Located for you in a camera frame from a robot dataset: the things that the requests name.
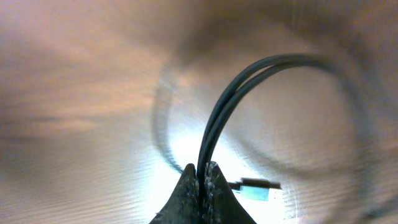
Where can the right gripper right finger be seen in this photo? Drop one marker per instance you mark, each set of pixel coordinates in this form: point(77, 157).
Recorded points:
point(218, 205)

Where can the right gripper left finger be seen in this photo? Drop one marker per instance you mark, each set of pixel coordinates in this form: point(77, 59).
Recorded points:
point(182, 205)

